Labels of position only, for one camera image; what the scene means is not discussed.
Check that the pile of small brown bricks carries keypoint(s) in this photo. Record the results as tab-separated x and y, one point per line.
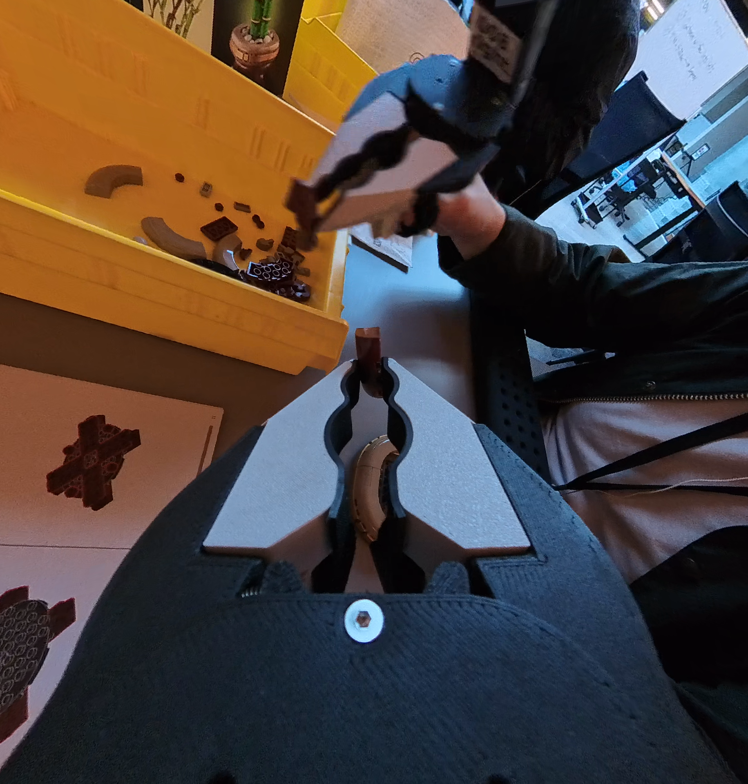
269	257

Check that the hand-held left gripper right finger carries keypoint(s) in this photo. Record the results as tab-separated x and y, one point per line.
459	490

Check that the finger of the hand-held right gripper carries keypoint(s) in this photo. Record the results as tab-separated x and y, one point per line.
361	128
398	184

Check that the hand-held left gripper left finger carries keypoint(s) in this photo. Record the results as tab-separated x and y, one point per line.
276	490

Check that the white board with writing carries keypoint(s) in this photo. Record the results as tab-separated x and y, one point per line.
686	49

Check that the brown paper bag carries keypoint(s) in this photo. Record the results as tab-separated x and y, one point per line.
404	30

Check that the white paper packet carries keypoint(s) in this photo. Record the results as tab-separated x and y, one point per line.
386	248

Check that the black toy set box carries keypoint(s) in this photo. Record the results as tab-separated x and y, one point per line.
257	37

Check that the person's right forearm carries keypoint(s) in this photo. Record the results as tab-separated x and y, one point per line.
594	294

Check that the instruction booklet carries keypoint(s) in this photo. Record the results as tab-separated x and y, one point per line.
165	441

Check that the tan arch brick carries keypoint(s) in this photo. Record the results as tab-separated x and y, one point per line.
171	239
227	251
113	177

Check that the brown curved brick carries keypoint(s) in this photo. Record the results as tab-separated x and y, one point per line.
369	355

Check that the tan brick pot base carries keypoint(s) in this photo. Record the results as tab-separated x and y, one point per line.
364	490

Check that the black office chair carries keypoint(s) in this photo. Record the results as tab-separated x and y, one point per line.
625	128

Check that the yellow plastic bin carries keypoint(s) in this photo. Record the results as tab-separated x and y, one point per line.
325	67
135	92

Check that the person's right hand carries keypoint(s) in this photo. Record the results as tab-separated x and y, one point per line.
465	214

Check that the small brown brick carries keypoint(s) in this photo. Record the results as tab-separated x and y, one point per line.
303	211

